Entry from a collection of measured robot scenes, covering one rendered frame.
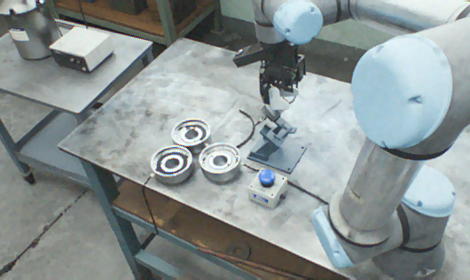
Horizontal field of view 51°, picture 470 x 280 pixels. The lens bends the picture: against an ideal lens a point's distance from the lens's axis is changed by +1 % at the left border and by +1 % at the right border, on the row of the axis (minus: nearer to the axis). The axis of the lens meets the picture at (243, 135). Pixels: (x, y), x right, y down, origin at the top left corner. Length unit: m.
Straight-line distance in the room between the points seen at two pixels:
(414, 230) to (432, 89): 0.46
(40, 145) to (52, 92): 0.59
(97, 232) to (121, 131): 0.90
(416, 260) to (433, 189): 0.17
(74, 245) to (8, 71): 0.77
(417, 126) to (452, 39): 0.10
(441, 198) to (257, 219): 0.43
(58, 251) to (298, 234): 1.36
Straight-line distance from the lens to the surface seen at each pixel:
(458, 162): 1.32
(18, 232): 2.41
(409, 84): 0.52
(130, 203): 1.57
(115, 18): 3.12
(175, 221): 1.49
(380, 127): 0.56
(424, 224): 0.94
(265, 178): 1.13
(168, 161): 1.28
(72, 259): 2.22
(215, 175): 1.20
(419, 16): 0.75
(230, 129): 1.36
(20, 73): 2.04
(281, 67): 1.05
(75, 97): 1.81
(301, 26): 0.87
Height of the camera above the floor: 1.73
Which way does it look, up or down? 44 degrees down
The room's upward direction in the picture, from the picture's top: 6 degrees counter-clockwise
